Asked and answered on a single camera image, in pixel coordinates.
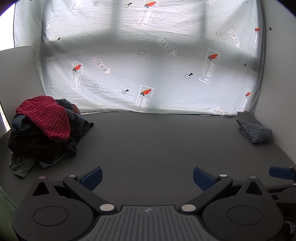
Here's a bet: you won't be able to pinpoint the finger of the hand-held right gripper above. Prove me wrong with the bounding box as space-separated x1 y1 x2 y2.
269 166 296 181

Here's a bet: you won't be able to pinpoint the grey garment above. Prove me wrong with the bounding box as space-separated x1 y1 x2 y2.
9 152 37 179

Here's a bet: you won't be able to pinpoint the black garment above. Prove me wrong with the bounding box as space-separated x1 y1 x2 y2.
7 125 78 169

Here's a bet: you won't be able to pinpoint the red checked shorts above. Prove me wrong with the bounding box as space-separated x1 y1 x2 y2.
15 96 71 143

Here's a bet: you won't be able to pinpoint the printed white sheet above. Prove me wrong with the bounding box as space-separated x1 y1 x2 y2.
13 0 265 116

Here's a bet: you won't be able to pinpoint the dark patterned cloth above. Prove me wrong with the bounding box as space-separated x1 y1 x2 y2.
284 220 296 241

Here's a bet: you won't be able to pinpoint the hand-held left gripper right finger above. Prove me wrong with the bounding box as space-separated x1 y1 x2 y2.
179 166 271 213

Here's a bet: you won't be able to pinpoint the folded blue plaid shirt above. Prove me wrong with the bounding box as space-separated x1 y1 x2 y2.
236 119 273 144

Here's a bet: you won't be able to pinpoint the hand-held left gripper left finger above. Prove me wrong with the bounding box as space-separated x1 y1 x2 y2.
31 166 117 213

